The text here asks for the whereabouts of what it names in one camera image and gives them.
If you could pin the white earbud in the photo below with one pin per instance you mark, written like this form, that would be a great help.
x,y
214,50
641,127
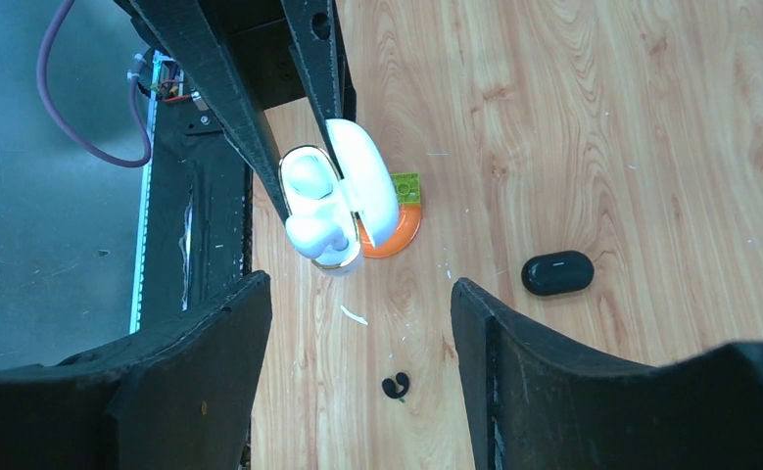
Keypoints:
x,y
309,178
312,235

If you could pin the white earbud charging case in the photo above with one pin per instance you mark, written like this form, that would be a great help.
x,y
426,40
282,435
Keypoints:
x,y
363,190

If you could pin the white plastic scrap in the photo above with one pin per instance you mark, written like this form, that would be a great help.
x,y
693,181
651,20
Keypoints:
x,y
354,317

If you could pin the orange half ring block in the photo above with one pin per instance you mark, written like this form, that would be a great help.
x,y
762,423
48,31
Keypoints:
x,y
410,217

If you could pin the black earbud case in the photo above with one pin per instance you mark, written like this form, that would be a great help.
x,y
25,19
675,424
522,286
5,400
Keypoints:
x,y
557,273

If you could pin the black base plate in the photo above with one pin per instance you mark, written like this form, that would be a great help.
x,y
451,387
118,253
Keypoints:
x,y
200,217

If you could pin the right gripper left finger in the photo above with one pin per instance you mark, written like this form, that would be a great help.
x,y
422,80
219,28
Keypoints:
x,y
176,395

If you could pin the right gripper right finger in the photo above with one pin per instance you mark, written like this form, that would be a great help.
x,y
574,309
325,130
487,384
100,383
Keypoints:
x,y
536,399

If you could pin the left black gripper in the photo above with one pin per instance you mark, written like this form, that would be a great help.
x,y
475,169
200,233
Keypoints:
x,y
249,56

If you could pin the green toy brick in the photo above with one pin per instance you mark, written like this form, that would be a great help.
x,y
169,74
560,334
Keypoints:
x,y
407,188

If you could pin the slotted cable duct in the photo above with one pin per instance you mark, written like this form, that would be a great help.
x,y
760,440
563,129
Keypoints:
x,y
142,227

